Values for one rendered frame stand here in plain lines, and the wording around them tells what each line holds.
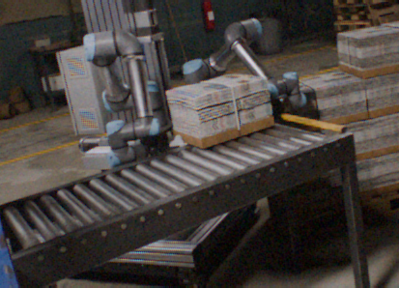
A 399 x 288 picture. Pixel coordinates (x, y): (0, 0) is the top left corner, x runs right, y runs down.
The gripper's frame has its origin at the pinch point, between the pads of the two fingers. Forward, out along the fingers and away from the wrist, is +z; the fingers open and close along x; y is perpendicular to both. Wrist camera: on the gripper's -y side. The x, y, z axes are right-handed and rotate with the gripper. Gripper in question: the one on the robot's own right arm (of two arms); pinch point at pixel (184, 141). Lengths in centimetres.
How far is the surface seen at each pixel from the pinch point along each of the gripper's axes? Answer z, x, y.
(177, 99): -1.9, -6.1, 21.5
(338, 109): 95, 2, -10
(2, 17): 48, 672, 58
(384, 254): 82, -36, -79
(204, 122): 1.1, -22.5, 12.4
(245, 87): 23.6, -23.0, 22.1
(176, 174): -22.3, -38.7, 0.3
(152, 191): -36, -46, 0
